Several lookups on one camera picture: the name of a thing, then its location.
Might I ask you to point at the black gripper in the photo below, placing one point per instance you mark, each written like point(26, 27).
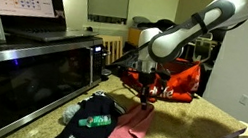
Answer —
point(146, 78)

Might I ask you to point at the pink towel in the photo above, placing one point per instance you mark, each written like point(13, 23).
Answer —
point(131, 127)

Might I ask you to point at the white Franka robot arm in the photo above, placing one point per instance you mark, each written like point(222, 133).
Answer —
point(183, 38)

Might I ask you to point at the red duffel bag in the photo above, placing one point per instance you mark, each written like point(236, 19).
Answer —
point(182, 85)

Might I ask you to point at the black white striped knit hat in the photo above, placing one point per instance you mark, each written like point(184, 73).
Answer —
point(117, 107)

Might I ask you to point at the grey backpack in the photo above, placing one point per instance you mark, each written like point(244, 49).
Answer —
point(125, 59)

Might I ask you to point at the green tube package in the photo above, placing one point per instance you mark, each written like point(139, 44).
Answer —
point(95, 121)

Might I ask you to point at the wooden slat-back chair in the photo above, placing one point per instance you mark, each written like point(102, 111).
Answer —
point(113, 48)

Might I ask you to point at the wooden dresser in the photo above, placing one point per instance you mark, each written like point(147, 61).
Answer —
point(133, 36)

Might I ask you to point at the grey office chair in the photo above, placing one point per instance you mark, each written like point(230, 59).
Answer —
point(203, 50)

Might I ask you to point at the black clothing pile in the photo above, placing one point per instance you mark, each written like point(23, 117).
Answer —
point(158, 22)

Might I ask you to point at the grey fluffy pompom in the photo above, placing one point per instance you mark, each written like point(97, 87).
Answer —
point(69, 114)

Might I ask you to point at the grey pillow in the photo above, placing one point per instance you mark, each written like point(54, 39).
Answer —
point(140, 20)

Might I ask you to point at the black computer monitor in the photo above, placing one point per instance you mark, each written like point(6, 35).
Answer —
point(219, 35)

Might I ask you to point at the black steel microwave oven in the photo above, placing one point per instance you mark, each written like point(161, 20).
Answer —
point(28, 76)

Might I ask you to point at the white wall outlet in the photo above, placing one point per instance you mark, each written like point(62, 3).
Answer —
point(244, 100)

